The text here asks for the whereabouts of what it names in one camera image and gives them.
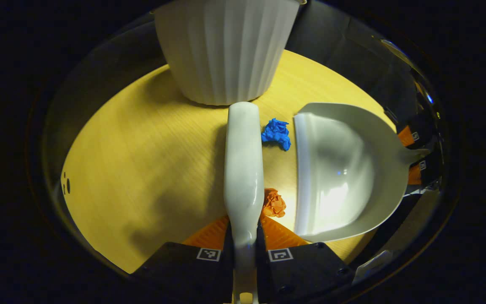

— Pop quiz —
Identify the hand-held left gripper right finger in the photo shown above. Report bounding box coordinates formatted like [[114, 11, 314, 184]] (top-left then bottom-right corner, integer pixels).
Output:
[[255, 215, 356, 304]]

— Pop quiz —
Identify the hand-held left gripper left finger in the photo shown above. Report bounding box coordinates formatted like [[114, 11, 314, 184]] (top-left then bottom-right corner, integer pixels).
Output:
[[131, 215, 234, 304]]

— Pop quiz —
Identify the orange paper trash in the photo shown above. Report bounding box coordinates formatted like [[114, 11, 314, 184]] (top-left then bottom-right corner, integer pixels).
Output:
[[262, 188, 287, 219]]

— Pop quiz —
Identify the white dustpan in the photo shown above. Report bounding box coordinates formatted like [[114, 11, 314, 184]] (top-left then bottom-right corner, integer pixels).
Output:
[[293, 102, 432, 243]]

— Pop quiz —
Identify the small white broom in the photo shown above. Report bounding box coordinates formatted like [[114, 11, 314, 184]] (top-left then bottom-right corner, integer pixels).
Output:
[[224, 101, 266, 304]]

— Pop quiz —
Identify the blue paper trash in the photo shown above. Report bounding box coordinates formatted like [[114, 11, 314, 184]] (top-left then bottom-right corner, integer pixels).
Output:
[[261, 118, 292, 152]]

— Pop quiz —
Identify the white ribbed garbage bin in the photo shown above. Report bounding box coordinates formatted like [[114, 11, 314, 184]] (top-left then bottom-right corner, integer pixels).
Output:
[[153, 0, 308, 106]]

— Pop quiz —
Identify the wooden desktop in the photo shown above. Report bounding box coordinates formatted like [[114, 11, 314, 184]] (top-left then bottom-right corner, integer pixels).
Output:
[[59, 49, 398, 275]]

